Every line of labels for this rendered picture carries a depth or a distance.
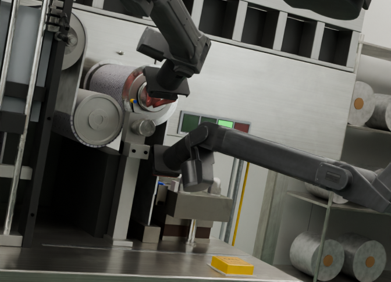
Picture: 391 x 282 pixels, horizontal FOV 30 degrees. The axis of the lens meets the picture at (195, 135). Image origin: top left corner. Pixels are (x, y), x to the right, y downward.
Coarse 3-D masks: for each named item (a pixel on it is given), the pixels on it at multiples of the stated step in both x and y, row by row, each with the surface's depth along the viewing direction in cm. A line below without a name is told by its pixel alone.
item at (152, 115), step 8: (136, 80) 170; (144, 80) 171; (136, 88) 170; (136, 96) 170; (136, 104) 170; (168, 104) 174; (136, 112) 171; (144, 112) 172; (152, 112) 173; (160, 112) 174
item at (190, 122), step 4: (184, 116) 214; (188, 116) 215; (192, 116) 216; (196, 116) 216; (184, 120) 215; (188, 120) 215; (192, 120) 216; (196, 120) 216; (184, 124) 215; (188, 124) 215; (192, 124) 216; (196, 124) 217; (184, 128) 215; (188, 128) 215; (192, 128) 216
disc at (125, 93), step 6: (144, 66) 170; (156, 66) 172; (132, 72) 169; (138, 72) 170; (126, 78) 169; (132, 78) 169; (126, 84) 169; (126, 90) 169; (126, 96) 169; (126, 102) 169; (174, 102) 175; (126, 108) 170; (174, 108) 176; (168, 114) 175; (156, 120) 174; (162, 120) 175
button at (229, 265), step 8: (216, 256) 163; (224, 256) 164; (216, 264) 161; (224, 264) 159; (232, 264) 158; (240, 264) 159; (248, 264) 161; (224, 272) 158; (232, 272) 158; (240, 272) 159; (248, 272) 160
